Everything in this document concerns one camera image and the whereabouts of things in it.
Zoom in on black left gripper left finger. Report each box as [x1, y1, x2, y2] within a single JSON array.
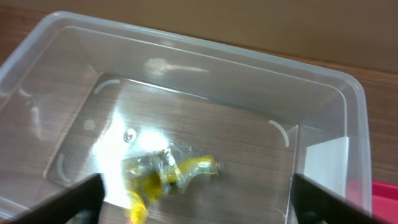
[[9, 174, 104, 224]]

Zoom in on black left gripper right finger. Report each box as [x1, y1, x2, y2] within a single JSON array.
[[292, 174, 381, 224]]

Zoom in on yellow clear candy wrapper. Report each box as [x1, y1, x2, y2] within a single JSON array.
[[121, 144, 219, 224]]

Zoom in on clear plastic waste bin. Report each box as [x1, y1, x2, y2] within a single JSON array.
[[1, 12, 372, 223]]

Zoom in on red plastic tray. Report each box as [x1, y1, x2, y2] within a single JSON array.
[[372, 180, 398, 224]]

